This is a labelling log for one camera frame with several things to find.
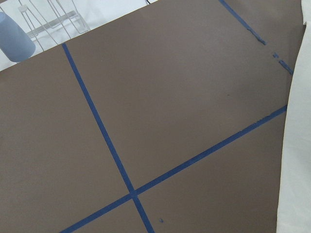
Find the cream cat print t-shirt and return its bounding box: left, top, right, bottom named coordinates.
left=276, top=0, right=311, bottom=233

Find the light blue plastic cup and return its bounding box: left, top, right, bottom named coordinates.
left=0, top=12, right=35, bottom=63

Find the white wire dish rack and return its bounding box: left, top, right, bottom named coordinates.
left=0, top=0, right=90, bottom=54

